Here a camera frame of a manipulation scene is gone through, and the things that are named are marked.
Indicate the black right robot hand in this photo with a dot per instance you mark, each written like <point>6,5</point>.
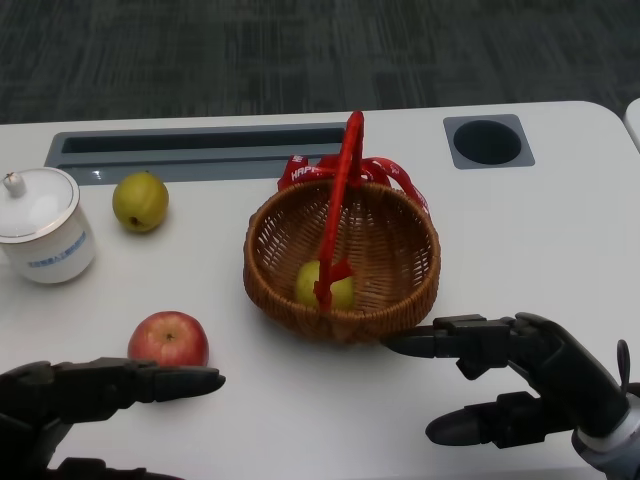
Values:
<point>565,370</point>

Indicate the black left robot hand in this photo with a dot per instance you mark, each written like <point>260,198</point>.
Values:
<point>100,382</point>

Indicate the red apple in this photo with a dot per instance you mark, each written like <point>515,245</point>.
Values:
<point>167,340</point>

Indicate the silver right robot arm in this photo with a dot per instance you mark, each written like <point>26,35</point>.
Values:
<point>610,450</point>

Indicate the white lidded ceramic mug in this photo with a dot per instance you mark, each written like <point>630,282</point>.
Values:
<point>45,235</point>

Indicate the large yellow-green pear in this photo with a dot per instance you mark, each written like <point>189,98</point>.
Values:
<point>140,200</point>

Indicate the small yellow-green pear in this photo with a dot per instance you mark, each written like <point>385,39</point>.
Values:
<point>306,287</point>

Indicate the grey round cup holder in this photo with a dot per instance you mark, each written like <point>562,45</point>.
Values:
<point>487,141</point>

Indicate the neighbouring white table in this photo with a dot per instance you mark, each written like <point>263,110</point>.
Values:
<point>634,122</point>

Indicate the red birthday ribbon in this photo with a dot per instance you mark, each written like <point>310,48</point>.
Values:
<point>380,170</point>

